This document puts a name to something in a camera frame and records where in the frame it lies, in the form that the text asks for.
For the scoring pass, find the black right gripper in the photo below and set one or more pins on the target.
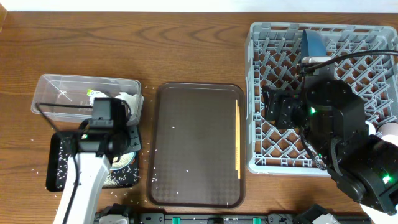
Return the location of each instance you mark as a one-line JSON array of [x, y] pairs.
[[283, 104]]

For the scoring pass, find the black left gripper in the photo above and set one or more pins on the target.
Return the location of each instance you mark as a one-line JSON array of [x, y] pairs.
[[137, 144]]

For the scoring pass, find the white napkin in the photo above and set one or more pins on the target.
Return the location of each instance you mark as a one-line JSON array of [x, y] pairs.
[[131, 100]]

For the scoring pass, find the silver foil snack wrapper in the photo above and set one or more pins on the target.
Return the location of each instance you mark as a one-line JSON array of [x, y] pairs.
[[93, 94]]

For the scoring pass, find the blue plate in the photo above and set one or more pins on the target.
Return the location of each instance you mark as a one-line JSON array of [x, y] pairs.
[[313, 49]]

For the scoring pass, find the light blue cup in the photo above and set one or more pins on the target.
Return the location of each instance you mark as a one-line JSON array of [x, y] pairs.
[[371, 128]]

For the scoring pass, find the pink cup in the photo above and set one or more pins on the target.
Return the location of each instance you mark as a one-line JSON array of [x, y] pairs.
[[388, 129]]

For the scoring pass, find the light blue rice bowl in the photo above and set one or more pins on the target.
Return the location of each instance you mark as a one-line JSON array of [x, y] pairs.
[[122, 161]]

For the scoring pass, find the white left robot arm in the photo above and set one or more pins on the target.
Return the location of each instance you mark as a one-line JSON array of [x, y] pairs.
[[82, 184]]

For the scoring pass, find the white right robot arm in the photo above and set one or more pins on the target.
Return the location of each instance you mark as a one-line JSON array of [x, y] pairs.
[[331, 121]]

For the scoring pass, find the grey dishwasher rack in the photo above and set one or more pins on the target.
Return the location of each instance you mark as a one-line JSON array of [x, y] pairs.
[[272, 51]]

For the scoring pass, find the wooden chopstick right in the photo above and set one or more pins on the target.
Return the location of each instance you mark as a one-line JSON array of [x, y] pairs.
[[239, 145]]

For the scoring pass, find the wooden chopstick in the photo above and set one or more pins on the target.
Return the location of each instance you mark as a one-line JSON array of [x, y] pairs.
[[239, 145], [236, 136]]

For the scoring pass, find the wooden chopstick left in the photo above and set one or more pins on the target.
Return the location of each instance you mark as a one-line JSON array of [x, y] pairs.
[[236, 136]]

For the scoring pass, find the brown serving tray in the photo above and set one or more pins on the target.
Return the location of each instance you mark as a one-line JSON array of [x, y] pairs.
[[192, 155]]

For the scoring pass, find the black tray bin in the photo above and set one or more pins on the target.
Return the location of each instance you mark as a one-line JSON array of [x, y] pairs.
[[124, 174]]

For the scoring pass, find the clear plastic bin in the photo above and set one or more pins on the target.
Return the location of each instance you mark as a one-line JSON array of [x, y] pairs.
[[69, 91]]

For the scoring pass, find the black rail at table edge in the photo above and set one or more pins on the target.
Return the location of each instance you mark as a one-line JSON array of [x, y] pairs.
[[160, 218]]

